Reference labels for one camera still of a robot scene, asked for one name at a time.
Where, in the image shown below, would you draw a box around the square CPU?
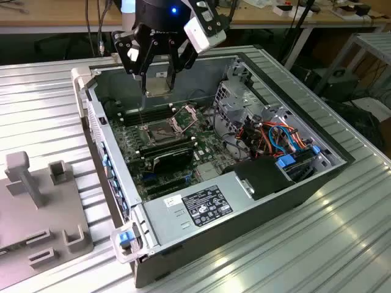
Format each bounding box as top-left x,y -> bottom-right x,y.
144,76 -> 172,98

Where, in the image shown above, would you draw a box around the blue data wire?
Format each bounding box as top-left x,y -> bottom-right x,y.
268,125 -> 299,153

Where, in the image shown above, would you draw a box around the grey parts rack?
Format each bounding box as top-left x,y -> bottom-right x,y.
0,151 -> 94,291

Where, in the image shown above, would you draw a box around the blue disk carrier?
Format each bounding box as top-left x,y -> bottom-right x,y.
276,154 -> 306,175

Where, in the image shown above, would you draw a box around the silver chipset heatsink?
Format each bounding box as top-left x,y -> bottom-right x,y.
197,163 -> 222,181

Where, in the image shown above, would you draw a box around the white papers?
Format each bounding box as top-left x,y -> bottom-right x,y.
243,0 -> 276,9

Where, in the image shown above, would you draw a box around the black camera bracket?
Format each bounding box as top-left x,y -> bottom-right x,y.
188,0 -> 228,39

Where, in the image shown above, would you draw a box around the open black PC case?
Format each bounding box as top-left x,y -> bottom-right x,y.
70,45 -> 355,289

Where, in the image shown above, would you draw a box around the CPU socket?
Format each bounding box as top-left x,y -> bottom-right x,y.
145,121 -> 181,147

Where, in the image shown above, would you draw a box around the blue case latch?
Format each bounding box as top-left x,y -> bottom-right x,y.
119,231 -> 136,245

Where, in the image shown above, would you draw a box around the black plastic shroud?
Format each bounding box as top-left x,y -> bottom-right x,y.
222,157 -> 296,201

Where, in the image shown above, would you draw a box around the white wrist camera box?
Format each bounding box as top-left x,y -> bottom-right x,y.
183,16 -> 228,56

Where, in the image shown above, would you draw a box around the perforated metal drive cage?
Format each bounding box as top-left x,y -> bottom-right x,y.
213,79 -> 266,137

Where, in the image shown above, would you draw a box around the black wire bundle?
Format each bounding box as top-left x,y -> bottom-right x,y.
212,102 -> 254,159

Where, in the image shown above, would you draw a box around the black camera cable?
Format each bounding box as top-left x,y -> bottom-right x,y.
227,0 -> 241,19

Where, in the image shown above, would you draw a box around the grey power supply unit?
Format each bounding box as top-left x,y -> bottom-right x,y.
142,171 -> 256,248

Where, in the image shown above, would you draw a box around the brown cardboard box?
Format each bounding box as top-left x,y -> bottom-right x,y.
329,2 -> 372,21

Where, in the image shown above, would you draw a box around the green motherboard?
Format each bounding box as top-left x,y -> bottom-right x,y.
105,102 -> 225,204

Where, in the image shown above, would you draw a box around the metal slat side table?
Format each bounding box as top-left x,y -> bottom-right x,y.
342,32 -> 391,95

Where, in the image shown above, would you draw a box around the metal socket cover frame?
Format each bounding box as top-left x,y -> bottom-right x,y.
170,103 -> 198,134

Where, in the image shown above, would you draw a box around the white cardboard box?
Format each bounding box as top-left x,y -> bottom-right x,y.
272,4 -> 312,16

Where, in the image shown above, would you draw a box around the black graphics card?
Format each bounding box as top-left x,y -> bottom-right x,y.
152,147 -> 196,175

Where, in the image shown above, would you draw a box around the black expansion slot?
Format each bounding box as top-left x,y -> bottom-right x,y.
142,176 -> 188,190
146,183 -> 188,198

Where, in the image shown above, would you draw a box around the grey hanging cable with plug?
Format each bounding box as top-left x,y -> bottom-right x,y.
97,0 -> 111,58

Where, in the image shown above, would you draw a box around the black box with handle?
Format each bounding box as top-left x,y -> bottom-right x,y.
325,68 -> 360,103

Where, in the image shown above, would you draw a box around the orange wire bundle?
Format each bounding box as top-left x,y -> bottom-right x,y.
261,121 -> 308,153

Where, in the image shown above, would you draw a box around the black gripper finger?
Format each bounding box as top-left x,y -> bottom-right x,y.
111,27 -> 155,96
166,36 -> 199,92

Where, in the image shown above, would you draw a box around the black slanted pole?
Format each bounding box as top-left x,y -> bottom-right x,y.
280,0 -> 317,68

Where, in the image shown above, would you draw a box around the wooden desk white legs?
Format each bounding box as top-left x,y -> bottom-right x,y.
225,0 -> 389,71

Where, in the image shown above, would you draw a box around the black hanging cable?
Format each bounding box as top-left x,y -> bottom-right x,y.
84,0 -> 93,59

